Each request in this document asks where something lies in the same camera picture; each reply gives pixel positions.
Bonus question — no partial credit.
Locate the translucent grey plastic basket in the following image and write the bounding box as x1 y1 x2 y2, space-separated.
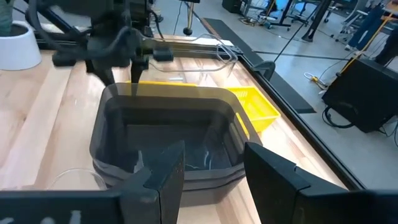
93 182 246 208
92 167 247 189

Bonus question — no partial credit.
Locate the black desk leg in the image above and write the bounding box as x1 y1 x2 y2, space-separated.
266 0 296 31
300 0 333 44

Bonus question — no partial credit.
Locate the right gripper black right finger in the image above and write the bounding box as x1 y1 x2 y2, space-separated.
243 141 398 224

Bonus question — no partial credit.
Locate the person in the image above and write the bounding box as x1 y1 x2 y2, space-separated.
374 34 398 67
344 4 388 52

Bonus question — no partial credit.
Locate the black frame clamp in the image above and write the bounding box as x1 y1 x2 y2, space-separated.
252 60 277 82

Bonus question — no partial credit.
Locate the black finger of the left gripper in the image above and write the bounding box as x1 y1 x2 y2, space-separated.
52 50 116 87
129 45 174 84

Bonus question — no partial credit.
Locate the white cable with yellow plug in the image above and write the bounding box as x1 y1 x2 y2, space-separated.
303 72 329 91

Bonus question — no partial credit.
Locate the grey basket with white mark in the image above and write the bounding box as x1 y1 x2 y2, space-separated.
89 81 262 181

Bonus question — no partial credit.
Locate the black floor case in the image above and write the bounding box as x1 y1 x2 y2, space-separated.
322 57 398 134

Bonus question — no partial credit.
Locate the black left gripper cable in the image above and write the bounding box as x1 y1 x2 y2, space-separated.
25 0 134 62

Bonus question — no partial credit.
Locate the white plant pot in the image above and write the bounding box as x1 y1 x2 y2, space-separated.
0 20 43 72

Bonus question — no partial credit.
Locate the yellow mesh plastic basket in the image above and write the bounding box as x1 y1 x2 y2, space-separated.
225 86 282 134
125 80 199 88

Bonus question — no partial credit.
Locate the coiled black cable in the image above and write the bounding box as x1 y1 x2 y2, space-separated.
322 102 355 129

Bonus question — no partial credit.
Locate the yellow strap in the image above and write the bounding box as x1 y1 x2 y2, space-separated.
337 12 396 77

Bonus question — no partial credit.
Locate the black bin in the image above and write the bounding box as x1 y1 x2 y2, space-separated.
221 0 244 14

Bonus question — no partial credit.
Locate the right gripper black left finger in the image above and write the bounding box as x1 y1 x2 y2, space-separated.
0 139 186 224

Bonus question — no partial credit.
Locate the metal pole with black knob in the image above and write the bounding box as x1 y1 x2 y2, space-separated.
182 0 195 36

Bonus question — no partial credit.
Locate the teal cloth on cup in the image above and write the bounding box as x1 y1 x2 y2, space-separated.
0 0 16 37

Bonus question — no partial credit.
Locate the clear plastic basket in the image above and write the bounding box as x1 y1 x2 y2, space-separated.
141 32 239 78
46 167 109 191

